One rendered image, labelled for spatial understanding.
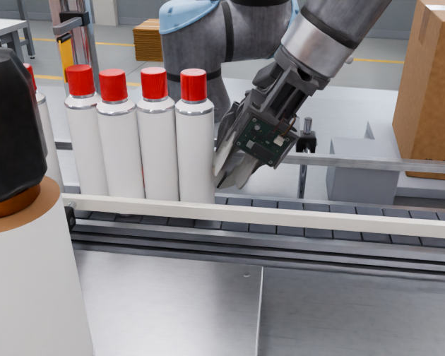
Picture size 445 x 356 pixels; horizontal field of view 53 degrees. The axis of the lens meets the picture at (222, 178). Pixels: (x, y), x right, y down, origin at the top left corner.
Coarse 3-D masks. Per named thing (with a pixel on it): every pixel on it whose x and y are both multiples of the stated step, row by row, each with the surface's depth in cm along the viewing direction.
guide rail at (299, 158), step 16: (64, 144) 68; (288, 160) 64; (304, 160) 64; (320, 160) 63; (336, 160) 63; (352, 160) 63; (368, 160) 62; (384, 160) 62; (400, 160) 62; (416, 160) 62; (432, 160) 62
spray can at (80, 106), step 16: (80, 64) 60; (80, 80) 58; (80, 96) 59; (96, 96) 60; (80, 112) 59; (96, 112) 60; (80, 128) 60; (96, 128) 61; (80, 144) 61; (96, 144) 62; (80, 160) 63; (96, 160) 63; (80, 176) 64; (96, 176) 64; (96, 192) 65
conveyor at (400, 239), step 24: (72, 192) 71; (96, 216) 65; (120, 216) 65; (144, 216) 65; (384, 216) 65; (408, 216) 65; (432, 216) 65; (360, 240) 60; (384, 240) 60; (408, 240) 60; (432, 240) 60
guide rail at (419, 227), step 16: (80, 208) 63; (96, 208) 63; (112, 208) 63; (128, 208) 62; (144, 208) 62; (160, 208) 62; (176, 208) 61; (192, 208) 61; (208, 208) 61; (224, 208) 60; (240, 208) 60; (256, 208) 60; (272, 208) 60; (272, 224) 60; (288, 224) 60; (304, 224) 60; (320, 224) 59; (336, 224) 59; (352, 224) 59; (368, 224) 58; (384, 224) 58; (400, 224) 58; (416, 224) 57; (432, 224) 57
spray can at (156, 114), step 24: (144, 72) 57; (144, 96) 58; (168, 96) 60; (144, 120) 58; (168, 120) 59; (144, 144) 60; (168, 144) 60; (144, 168) 63; (168, 168) 62; (168, 192) 64
